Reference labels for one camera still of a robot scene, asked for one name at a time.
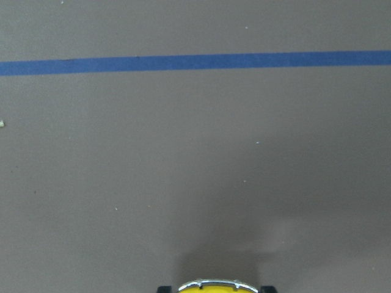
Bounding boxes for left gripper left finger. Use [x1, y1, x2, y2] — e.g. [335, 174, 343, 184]
[156, 286, 172, 293]

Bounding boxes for yellow beetle toy car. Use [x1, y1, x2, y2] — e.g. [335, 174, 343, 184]
[177, 278, 259, 293]

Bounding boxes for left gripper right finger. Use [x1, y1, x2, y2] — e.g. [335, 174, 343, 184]
[261, 285, 276, 293]

